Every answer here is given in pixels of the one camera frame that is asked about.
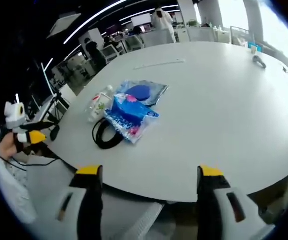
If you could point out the clear plastic bottle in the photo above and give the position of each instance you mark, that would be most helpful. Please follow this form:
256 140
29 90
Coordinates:
99 103

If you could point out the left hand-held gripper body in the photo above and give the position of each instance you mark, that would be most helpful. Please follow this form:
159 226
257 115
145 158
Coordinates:
13 112

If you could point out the white desk partition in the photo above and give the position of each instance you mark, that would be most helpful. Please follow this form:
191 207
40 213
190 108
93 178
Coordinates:
156 38

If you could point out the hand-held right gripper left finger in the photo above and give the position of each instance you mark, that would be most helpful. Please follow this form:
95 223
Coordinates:
88 200

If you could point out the black tripod stand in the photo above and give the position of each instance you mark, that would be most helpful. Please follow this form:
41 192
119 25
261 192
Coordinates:
55 110

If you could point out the person's left hand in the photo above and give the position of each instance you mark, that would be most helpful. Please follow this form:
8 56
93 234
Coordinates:
7 147

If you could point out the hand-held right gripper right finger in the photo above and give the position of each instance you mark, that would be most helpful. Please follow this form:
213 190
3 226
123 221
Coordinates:
216 200

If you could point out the blue pouch with dark oval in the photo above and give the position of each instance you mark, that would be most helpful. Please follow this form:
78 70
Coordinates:
143 92

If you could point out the grey controller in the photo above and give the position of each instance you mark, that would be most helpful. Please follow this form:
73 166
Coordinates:
258 62

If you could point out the small cup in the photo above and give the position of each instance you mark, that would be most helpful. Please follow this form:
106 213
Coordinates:
253 49

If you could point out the blue tissue packet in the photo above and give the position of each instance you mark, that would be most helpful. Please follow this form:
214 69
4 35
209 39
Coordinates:
128 117

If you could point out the white table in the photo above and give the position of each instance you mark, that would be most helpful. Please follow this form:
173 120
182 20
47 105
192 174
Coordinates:
208 120

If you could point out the person's white sleeve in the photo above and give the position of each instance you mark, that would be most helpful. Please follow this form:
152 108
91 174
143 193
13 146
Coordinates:
6 190

